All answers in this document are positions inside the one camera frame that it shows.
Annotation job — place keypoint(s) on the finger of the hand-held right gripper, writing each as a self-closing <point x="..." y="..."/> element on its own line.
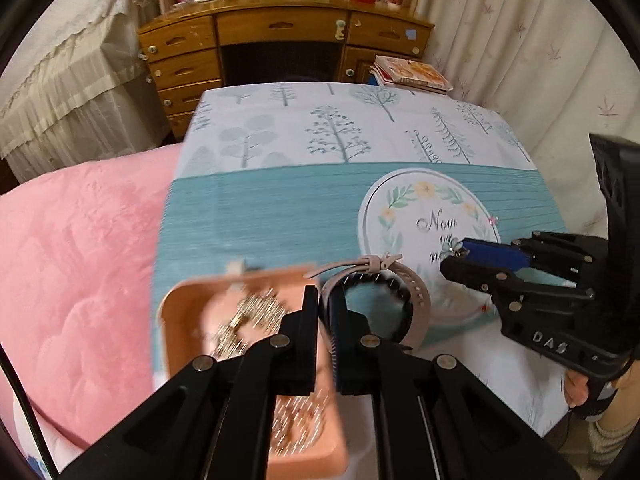
<point x="495" y="255"/>
<point x="475" y="275"/>

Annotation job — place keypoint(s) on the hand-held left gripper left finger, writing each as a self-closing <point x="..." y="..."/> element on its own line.
<point x="300" y="355"/>

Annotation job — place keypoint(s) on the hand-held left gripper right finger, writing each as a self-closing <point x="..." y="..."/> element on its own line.
<point x="345" y="355"/>

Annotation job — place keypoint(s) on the small silver flower clip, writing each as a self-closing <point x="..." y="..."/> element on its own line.
<point x="452" y="249"/>

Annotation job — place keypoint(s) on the grey watch band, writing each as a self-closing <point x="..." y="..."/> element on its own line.
<point x="415" y="300"/>

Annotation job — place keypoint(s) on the peach pink box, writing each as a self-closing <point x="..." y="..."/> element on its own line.
<point x="185" y="320"/>

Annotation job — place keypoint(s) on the person's right forearm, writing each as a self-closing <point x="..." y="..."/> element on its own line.
<point x="612" y="440"/>

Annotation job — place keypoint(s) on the person's right hand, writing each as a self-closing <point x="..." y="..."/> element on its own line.
<point x="576" y="390"/>

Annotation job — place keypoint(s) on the tree print tablecloth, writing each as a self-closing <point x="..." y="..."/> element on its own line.
<point x="280" y="210"/>

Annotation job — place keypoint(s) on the white leaf print curtain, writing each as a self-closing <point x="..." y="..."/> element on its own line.
<point x="525" y="60"/>

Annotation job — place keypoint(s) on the orange cover book stack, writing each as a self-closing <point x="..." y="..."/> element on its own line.
<point x="415" y="72"/>

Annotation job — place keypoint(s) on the pink blanket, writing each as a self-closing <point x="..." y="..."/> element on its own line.
<point x="75" y="285"/>

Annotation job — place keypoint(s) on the wooden desk with drawers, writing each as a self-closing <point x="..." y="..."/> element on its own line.
<point x="280" y="25"/>

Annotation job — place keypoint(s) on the white lace cover cloth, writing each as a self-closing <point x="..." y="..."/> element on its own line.
<point x="65" y="85"/>

